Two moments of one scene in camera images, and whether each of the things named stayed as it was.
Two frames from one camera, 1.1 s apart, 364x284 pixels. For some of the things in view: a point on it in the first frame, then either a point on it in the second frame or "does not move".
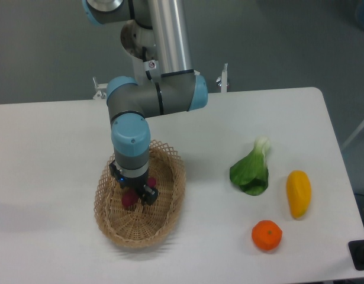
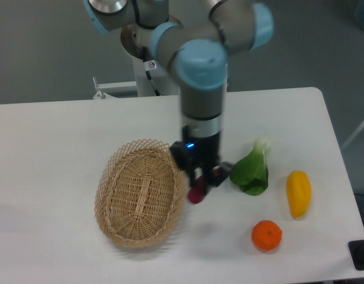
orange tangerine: [267, 235] does not move
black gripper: [137, 184] to [208, 151]
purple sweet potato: [131, 197] to [196, 193]
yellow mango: [298, 189] does not move
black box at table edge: [360, 253] does not move
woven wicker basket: [143, 226] does not move
